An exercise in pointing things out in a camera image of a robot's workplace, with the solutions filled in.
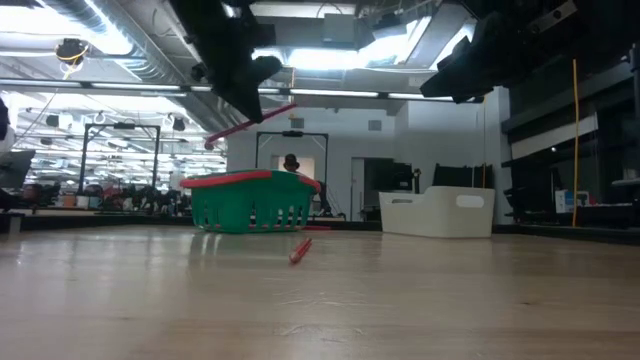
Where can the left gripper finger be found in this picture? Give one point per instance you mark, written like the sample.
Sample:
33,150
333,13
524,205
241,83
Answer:
247,97

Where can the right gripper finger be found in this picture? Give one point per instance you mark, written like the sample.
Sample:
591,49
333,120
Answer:
457,80

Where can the red pencil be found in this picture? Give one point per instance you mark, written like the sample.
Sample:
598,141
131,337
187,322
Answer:
235,132

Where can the teal basket with orange rim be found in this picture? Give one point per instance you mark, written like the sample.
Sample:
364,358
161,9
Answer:
250,205

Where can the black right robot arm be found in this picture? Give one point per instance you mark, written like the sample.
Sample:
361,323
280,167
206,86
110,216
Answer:
610,30

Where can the background black robot arm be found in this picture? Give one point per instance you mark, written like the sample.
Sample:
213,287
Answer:
324,197

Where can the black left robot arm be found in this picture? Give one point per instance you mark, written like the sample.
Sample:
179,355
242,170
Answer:
210,10

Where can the person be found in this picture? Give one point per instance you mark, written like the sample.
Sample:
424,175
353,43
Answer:
291,162

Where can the long ceiling light bar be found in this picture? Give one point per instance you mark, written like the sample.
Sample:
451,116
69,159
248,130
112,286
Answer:
340,93

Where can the black cabinet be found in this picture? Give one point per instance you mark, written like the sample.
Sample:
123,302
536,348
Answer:
452,175

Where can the grey ceiling box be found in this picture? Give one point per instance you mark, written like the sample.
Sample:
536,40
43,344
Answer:
339,27

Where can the white plastic bin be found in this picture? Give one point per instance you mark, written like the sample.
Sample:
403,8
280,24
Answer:
437,215

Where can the black yellow ceiling reel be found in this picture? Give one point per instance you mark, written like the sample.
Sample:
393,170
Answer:
71,50

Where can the blue and white box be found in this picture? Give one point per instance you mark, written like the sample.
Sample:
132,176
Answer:
565,200

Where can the dark monitor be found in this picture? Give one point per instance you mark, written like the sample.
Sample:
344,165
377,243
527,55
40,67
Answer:
15,167

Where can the black gantry frame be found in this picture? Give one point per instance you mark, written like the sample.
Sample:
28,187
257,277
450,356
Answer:
122,125
292,133

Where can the silver ventilation duct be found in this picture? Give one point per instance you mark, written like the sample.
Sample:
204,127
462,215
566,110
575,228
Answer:
115,30

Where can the black metal table frame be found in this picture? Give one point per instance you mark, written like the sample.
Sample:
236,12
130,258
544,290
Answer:
100,220

